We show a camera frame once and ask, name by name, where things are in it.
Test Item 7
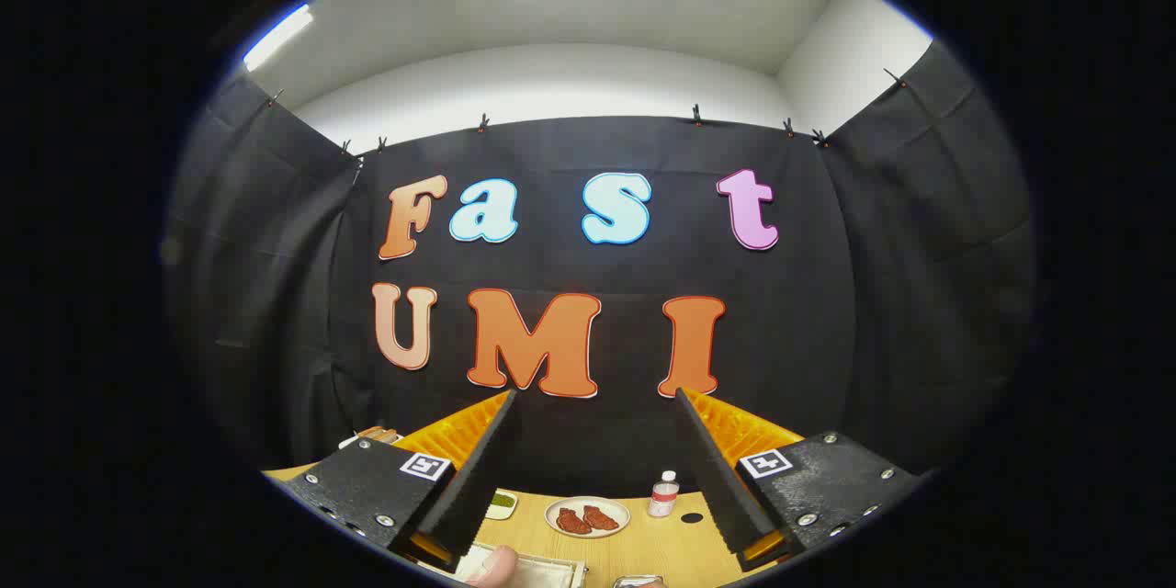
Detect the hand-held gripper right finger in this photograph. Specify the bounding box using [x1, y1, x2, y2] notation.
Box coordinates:
[675, 387, 924, 572]

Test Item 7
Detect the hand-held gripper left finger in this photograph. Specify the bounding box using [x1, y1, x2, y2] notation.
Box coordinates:
[265, 389, 519, 572]

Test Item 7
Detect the pink plate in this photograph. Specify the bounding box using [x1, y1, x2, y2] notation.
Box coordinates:
[467, 545, 521, 588]

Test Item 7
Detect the white wire dish rack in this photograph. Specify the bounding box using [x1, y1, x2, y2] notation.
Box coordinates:
[450, 540, 589, 588]

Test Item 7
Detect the beige plate with meat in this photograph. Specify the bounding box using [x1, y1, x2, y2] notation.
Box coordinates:
[544, 496, 632, 539]

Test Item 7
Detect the clear bottle with red label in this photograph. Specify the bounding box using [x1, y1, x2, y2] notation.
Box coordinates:
[648, 470, 681, 518]

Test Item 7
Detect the long ceiling light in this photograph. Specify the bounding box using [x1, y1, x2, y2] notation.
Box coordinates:
[243, 4, 313, 73]

